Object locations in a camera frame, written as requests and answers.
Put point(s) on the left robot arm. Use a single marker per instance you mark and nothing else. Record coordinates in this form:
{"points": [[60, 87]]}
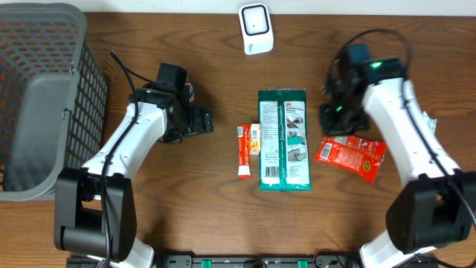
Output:
{"points": [[94, 204]]}

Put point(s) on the red packet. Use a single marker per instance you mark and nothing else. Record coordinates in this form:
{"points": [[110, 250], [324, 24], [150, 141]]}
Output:
{"points": [[244, 171]]}

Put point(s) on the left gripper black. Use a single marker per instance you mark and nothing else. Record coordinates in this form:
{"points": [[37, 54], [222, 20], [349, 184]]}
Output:
{"points": [[200, 124]]}

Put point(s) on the white barcode scanner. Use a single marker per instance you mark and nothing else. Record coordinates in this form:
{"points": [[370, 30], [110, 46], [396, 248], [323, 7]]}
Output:
{"points": [[256, 27]]}

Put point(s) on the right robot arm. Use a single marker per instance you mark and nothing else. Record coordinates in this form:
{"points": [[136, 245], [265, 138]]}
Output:
{"points": [[373, 109]]}

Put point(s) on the dark green packet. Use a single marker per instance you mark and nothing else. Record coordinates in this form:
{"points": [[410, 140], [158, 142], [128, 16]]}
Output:
{"points": [[284, 155]]}

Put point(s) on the red snack bag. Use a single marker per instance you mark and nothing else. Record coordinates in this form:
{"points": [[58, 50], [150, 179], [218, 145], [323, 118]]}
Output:
{"points": [[353, 153]]}

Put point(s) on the grey plastic mesh basket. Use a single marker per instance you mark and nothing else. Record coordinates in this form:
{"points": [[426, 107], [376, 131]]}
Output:
{"points": [[53, 98]]}

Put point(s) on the orange tissue pack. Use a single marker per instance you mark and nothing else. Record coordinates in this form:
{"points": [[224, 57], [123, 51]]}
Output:
{"points": [[255, 139]]}

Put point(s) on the light green wipes pack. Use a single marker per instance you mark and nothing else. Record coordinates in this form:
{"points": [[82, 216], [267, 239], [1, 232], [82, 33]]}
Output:
{"points": [[432, 123]]}

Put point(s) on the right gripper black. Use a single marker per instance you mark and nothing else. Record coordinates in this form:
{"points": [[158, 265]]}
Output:
{"points": [[329, 128]]}

